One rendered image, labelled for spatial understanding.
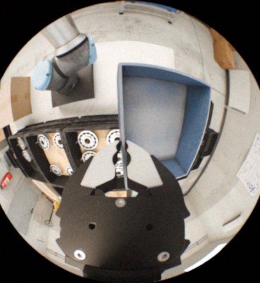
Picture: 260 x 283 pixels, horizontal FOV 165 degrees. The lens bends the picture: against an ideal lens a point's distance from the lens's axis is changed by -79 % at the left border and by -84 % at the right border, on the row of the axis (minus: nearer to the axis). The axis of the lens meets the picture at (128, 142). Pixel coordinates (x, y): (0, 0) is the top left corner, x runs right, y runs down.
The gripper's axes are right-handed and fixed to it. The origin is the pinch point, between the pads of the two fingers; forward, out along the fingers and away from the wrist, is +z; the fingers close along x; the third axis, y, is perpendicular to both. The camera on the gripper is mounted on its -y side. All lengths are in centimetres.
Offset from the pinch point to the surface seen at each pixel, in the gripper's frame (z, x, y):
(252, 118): 45, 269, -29
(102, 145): 27.9, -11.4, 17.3
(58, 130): 16.6, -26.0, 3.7
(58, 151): 25, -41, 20
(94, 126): 18.1, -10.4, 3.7
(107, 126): 18.4, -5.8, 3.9
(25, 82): 30, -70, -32
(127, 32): 113, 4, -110
